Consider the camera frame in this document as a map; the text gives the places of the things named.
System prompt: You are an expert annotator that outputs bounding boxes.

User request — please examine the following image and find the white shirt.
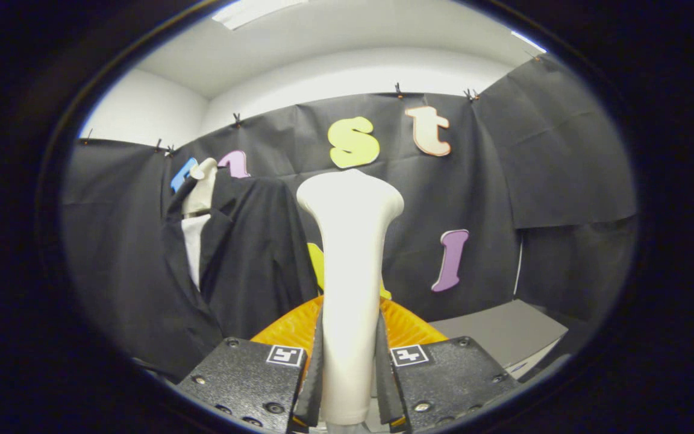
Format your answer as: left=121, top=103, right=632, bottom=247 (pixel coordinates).
left=181, top=214, right=210, bottom=290

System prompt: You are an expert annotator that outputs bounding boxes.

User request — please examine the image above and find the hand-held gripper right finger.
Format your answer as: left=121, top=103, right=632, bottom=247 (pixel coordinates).
left=374, top=297, right=519, bottom=433

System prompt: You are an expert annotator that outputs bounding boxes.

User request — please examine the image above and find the cream mannequin neck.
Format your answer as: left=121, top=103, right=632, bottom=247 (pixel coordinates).
left=181, top=158, right=218, bottom=216

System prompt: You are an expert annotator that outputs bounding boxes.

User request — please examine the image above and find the grey and white cabinet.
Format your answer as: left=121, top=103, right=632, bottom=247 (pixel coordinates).
left=428, top=300, right=569, bottom=380

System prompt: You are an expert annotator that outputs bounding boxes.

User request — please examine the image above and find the black backdrop cloth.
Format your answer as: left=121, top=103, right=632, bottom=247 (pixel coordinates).
left=61, top=54, right=638, bottom=386

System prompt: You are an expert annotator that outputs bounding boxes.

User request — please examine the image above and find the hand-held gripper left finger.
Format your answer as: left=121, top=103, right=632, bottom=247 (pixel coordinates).
left=177, top=295, right=325, bottom=434

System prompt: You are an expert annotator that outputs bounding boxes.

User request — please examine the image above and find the white garment steamer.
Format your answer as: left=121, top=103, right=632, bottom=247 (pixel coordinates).
left=296, top=169, right=405, bottom=426

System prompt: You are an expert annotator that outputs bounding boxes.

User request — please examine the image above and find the black suit jacket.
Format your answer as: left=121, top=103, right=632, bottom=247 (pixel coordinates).
left=163, top=175, right=319, bottom=362

